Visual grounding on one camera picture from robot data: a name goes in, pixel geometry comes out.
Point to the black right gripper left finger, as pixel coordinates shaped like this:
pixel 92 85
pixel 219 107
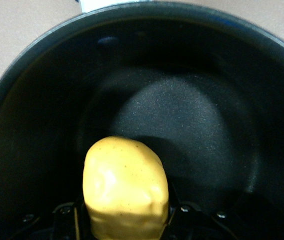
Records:
pixel 64 222

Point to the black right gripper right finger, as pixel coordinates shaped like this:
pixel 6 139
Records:
pixel 196 225

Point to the yellow potato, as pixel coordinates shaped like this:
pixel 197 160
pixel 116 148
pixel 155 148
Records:
pixel 124 187

